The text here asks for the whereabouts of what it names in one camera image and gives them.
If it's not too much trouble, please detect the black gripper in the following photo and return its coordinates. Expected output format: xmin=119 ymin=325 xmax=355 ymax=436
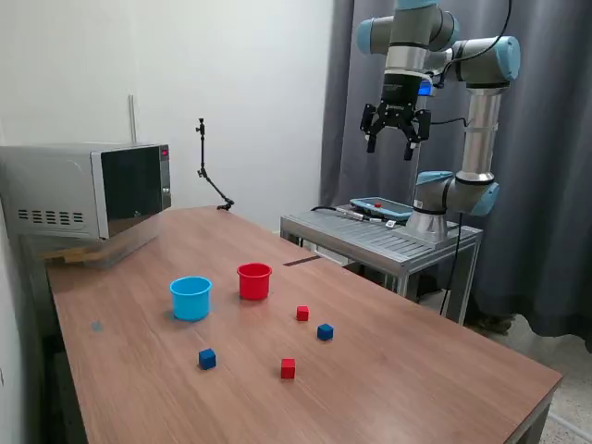
xmin=360 ymin=72 xmax=433 ymax=162

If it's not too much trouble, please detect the grey curtain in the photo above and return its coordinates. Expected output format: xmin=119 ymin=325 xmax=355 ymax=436
xmin=320 ymin=0 xmax=592 ymax=352

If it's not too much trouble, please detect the grey metal robot stand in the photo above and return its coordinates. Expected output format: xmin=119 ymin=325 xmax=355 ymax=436
xmin=279 ymin=203 xmax=485 ymax=325

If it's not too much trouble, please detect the blue teach pendant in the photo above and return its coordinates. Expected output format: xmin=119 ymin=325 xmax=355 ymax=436
xmin=349 ymin=196 xmax=413 ymax=221

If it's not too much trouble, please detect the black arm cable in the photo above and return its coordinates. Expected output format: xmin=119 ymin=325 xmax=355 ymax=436
xmin=432 ymin=0 xmax=514 ymax=89

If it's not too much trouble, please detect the red plastic bin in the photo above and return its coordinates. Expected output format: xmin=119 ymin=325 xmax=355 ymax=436
xmin=236 ymin=263 xmax=273 ymax=302

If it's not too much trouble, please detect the white floor cable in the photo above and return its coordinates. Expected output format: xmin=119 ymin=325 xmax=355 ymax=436
xmin=549 ymin=413 xmax=592 ymax=438

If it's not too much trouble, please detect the wooden block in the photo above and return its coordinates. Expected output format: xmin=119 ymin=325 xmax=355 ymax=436
xmin=37 ymin=247 xmax=90 ymax=268

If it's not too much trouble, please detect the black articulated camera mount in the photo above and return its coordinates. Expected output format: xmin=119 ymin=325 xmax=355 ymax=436
xmin=193 ymin=117 xmax=236 ymax=213

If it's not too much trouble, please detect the silver microwave oven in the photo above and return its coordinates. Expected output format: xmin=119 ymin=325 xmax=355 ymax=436
xmin=0 ymin=142 xmax=173 ymax=241

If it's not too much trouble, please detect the black pendant cable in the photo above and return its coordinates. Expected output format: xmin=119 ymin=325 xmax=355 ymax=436
xmin=309 ymin=204 xmax=371 ymax=222

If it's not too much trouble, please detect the blue plastic bin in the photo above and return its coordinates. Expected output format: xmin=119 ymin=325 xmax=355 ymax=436
xmin=169 ymin=276 xmax=214 ymax=323

